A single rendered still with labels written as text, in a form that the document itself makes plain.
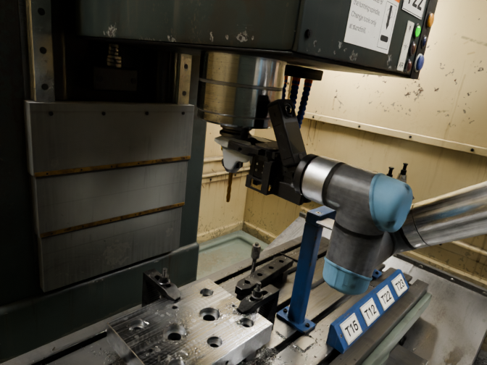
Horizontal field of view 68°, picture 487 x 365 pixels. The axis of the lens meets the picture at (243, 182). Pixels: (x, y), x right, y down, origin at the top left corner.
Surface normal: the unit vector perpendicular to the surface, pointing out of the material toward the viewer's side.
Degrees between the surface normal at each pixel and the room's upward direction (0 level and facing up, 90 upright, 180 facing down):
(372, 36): 90
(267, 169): 90
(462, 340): 24
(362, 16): 90
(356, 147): 90
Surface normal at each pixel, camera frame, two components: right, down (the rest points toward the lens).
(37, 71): 0.71, 0.29
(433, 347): -0.18, -0.81
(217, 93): -0.44, 0.22
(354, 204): -0.69, 0.14
